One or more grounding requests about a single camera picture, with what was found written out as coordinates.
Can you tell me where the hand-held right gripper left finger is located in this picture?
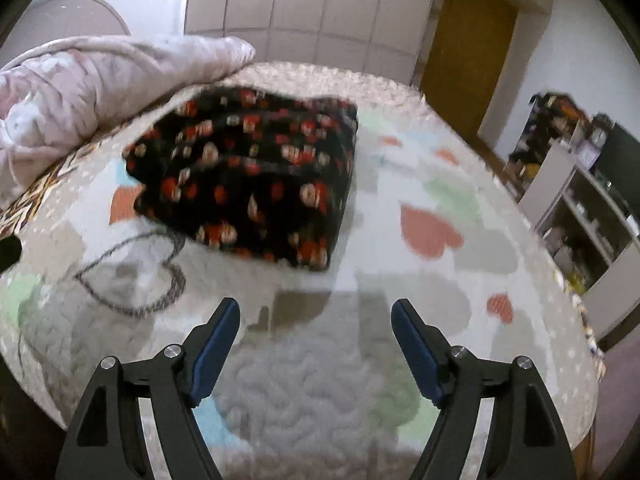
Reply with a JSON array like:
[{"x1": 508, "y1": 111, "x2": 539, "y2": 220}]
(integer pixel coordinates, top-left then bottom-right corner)
[{"x1": 55, "y1": 297, "x2": 242, "y2": 480}]

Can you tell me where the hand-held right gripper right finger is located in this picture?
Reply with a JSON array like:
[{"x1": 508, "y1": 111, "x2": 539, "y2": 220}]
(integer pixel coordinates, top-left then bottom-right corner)
[{"x1": 390, "y1": 298, "x2": 581, "y2": 480}]

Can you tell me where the black television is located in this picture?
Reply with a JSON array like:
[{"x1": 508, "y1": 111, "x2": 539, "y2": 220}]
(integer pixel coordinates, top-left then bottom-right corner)
[{"x1": 595, "y1": 122, "x2": 640, "y2": 226}]

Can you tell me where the beige shelf unit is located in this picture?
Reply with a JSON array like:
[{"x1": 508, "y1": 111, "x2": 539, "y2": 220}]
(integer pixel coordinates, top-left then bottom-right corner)
[{"x1": 502, "y1": 92, "x2": 640, "y2": 341}]

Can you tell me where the grey curved headboard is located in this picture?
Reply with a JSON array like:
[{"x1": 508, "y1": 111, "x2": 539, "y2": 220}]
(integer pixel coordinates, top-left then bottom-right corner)
[{"x1": 0, "y1": 0, "x2": 132, "y2": 68}]

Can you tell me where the pink fleece blanket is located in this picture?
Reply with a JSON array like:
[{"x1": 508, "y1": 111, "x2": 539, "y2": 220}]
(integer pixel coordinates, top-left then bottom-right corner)
[{"x1": 0, "y1": 34, "x2": 257, "y2": 206}]

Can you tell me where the quilted heart bedspread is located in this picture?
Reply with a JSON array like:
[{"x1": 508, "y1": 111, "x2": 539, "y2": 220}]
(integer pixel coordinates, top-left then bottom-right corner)
[{"x1": 0, "y1": 62, "x2": 601, "y2": 480}]

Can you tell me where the black floral robe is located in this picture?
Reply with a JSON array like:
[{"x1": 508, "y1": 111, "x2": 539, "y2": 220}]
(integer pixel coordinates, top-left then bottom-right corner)
[{"x1": 121, "y1": 85, "x2": 360, "y2": 273}]

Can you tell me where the zigzag patterned blanket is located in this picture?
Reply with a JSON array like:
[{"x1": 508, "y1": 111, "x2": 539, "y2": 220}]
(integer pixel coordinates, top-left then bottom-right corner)
[{"x1": 0, "y1": 145, "x2": 131, "y2": 241}]

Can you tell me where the dark mantel clock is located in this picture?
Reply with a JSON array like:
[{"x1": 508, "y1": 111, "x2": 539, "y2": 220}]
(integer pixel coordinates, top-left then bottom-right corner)
[{"x1": 590, "y1": 115, "x2": 613, "y2": 148}]

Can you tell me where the small purple clock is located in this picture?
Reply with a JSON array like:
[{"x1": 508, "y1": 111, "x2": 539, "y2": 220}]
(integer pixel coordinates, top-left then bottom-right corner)
[{"x1": 575, "y1": 140, "x2": 598, "y2": 168}]

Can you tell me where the wooden door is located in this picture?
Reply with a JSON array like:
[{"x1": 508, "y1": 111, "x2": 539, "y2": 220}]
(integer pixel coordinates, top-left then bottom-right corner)
[{"x1": 420, "y1": 0, "x2": 518, "y2": 133}]

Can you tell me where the white wardrobe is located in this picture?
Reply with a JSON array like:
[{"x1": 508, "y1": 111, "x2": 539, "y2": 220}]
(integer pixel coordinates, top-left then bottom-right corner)
[{"x1": 184, "y1": 0, "x2": 443, "y2": 88}]

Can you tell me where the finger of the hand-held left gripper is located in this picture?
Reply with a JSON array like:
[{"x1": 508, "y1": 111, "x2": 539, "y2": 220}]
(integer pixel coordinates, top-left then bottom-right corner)
[{"x1": 0, "y1": 236, "x2": 23, "y2": 273}]

